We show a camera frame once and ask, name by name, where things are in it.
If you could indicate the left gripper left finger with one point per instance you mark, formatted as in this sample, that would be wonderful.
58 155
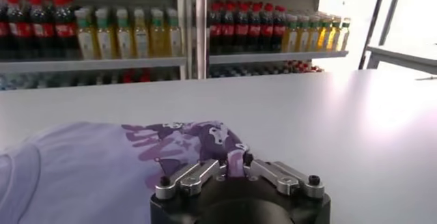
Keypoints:
191 177

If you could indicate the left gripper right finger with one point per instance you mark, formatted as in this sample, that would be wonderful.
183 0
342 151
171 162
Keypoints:
283 177

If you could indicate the purple printed t-shirt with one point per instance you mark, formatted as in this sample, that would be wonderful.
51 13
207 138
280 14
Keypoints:
85 170

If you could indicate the grey metal shelf rack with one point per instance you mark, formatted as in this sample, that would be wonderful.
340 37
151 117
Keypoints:
92 64
273 56

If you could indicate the cola bottle red cap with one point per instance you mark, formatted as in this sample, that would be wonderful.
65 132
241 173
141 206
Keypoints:
279 30
42 30
215 30
241 30
3 29
228 30
65 30
254 30
267 30
20 30

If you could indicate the black slanted pole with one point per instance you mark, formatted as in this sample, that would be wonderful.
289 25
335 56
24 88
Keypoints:
375 17

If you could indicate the grey window pillar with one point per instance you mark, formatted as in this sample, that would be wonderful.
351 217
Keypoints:
392 7

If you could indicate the grey metal frame table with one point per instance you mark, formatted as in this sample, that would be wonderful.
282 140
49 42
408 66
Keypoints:
403 56

